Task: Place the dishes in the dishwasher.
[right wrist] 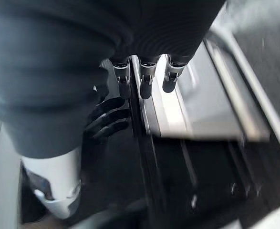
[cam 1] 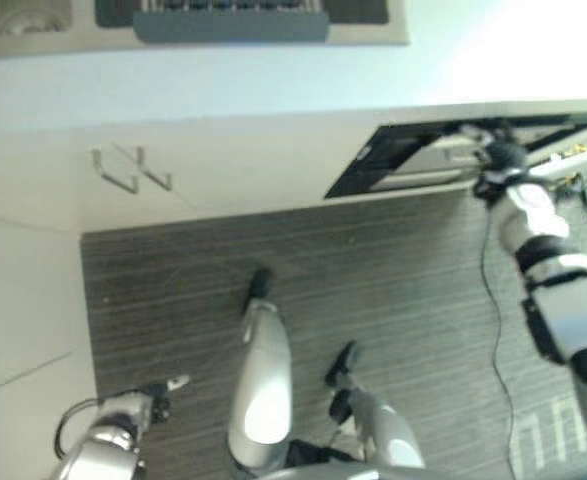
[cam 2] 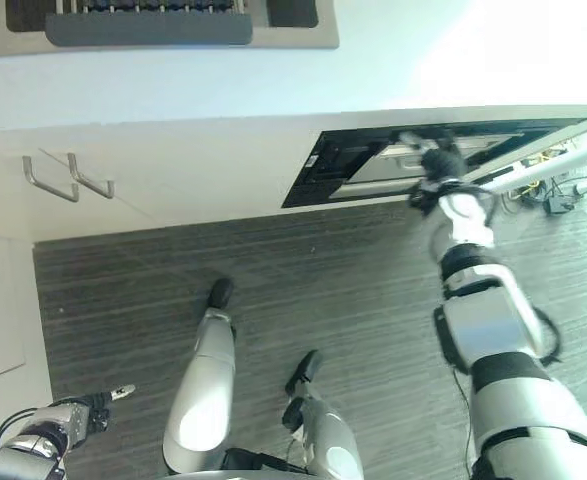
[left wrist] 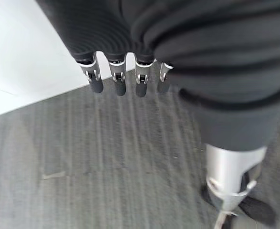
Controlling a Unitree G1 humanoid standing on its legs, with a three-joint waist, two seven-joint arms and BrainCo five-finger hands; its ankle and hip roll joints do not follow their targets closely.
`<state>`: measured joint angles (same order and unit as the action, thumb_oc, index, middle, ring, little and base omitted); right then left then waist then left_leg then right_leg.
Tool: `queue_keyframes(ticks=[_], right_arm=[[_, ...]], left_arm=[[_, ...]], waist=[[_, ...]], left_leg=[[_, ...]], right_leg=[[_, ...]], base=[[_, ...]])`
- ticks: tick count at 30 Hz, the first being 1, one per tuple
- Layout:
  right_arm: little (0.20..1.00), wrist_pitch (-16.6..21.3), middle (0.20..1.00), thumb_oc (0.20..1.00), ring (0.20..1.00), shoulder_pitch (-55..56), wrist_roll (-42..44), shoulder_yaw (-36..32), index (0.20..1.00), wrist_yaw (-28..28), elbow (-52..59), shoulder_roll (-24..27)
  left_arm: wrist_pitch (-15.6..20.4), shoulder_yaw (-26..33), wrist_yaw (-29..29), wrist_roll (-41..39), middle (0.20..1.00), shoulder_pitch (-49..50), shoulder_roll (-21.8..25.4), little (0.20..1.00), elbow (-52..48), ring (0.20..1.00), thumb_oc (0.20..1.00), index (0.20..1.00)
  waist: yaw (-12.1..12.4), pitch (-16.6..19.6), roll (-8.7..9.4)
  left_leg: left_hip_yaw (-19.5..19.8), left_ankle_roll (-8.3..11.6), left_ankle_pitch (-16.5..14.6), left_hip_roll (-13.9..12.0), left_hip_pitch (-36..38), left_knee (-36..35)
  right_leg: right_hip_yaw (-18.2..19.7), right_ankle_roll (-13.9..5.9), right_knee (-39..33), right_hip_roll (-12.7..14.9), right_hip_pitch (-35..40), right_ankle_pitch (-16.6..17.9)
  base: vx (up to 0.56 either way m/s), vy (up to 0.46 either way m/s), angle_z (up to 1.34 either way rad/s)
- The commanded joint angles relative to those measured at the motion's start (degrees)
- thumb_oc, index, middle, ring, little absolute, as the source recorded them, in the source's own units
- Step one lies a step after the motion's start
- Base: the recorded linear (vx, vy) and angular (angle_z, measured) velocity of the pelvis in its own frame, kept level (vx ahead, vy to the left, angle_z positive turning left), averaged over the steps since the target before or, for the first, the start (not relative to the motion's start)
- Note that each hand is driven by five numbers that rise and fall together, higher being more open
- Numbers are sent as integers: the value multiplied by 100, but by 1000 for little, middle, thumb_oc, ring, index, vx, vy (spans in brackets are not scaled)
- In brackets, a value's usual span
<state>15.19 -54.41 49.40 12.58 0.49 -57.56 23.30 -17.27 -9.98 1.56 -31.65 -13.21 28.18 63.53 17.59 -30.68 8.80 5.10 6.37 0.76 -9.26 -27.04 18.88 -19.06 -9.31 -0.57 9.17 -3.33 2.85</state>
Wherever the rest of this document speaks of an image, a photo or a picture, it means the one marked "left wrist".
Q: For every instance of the small grey floor tape strip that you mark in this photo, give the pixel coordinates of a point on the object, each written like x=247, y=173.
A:
x=54, y=175

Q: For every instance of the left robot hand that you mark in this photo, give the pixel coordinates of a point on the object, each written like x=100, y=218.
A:
x=201, y=47

